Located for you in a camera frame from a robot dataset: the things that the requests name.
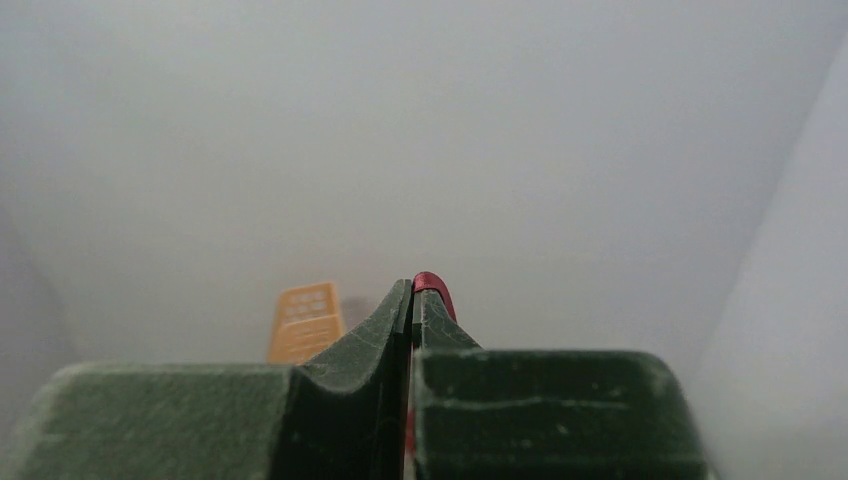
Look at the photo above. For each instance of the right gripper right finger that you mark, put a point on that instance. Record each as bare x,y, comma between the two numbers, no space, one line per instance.
544,414

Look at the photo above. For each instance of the orange plastic file organizer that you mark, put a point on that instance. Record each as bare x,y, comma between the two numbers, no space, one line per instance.
308,319

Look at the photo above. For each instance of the dark red bra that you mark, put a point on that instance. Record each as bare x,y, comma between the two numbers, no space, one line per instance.
423,281

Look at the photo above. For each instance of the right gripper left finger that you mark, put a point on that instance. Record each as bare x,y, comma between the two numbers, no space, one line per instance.
340,415

